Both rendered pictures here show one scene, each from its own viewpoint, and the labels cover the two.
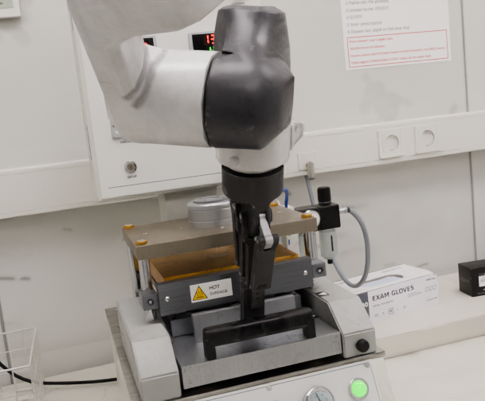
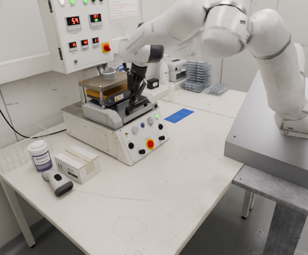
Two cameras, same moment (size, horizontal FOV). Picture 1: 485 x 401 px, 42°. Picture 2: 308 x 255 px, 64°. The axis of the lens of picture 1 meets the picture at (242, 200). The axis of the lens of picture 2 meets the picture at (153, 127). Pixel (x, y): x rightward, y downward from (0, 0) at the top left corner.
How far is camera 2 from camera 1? 66 cm
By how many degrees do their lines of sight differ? 38
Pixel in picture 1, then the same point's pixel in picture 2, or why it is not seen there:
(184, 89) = (145, 50)
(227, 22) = not seen: hidden behind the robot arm
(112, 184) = (71, 68)
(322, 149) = not seen: hidden behind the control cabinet
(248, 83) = (160, 48)
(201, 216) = (108, 77)
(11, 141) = (2, 50)
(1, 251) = (5, 94)
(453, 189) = not seen: hidden behind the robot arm
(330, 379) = (150, 115)
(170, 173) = (86, 62)
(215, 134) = (150, 60)
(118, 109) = (130, 55)
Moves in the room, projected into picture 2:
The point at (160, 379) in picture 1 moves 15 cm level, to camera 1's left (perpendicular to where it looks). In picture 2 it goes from (119, 122) to (89, 132)
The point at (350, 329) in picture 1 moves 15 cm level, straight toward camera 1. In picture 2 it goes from (153, 102) to (166, 112)
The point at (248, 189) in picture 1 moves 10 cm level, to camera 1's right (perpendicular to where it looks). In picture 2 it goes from (142, 71) to (160, 67)
